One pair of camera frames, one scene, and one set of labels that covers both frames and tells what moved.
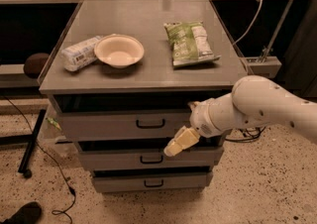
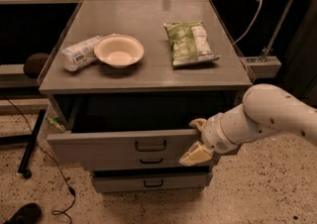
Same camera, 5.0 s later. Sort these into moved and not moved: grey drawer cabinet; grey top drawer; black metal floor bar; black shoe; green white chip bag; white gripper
Moved: grey top drawer; white gripper
Not moved: grey drawer cabinet; green white chip bag; black metal floor bar; black shoe
